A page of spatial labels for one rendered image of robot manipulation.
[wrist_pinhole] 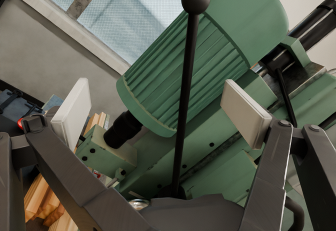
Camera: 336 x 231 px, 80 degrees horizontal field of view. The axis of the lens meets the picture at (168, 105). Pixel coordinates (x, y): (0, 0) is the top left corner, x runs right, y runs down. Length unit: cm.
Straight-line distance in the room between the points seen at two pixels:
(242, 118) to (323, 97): 32
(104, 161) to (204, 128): 25
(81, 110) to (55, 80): 185
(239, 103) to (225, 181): 28
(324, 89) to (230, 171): 23
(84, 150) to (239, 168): 34
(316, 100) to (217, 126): 19
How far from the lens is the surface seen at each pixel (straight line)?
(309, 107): 47
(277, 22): 39
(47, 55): 195
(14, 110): 55
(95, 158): 52
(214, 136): 46
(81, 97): 17
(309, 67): 51
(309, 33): 52
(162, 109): 38
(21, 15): 191
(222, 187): 44
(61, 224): 52
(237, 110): 18
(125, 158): 52
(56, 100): 82
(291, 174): 51
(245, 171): 43
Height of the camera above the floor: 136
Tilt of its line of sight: 15 degrees down
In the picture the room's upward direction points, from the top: 47 degrees clockwise
